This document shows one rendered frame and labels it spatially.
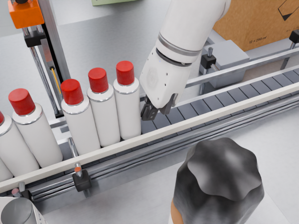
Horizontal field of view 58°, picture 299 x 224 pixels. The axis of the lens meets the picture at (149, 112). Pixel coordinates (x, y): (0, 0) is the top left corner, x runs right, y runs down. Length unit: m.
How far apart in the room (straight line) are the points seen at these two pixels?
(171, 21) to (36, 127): 0.30
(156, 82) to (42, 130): 0.23
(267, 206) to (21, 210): 0.44
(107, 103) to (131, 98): 0.05
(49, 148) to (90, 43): 0.55
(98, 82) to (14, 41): 0.69
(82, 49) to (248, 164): 0.82
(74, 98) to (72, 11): 0.81
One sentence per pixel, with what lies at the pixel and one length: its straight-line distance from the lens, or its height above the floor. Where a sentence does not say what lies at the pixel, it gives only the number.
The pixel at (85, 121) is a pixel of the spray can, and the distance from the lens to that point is 0.52.
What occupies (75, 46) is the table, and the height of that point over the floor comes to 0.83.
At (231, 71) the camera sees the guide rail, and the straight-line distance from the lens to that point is 0.71.
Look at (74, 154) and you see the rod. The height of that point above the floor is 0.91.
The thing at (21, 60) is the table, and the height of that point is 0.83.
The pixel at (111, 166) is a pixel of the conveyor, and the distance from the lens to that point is 0.62.
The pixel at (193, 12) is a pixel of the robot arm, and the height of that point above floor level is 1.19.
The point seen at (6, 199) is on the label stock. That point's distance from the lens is 0.42.
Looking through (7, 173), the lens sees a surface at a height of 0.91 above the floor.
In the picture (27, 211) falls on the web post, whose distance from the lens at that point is 0.39.
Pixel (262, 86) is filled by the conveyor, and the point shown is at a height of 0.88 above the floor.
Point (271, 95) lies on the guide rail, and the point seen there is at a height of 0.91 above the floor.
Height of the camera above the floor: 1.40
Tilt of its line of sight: 48 degrees down
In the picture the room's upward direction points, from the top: straight up
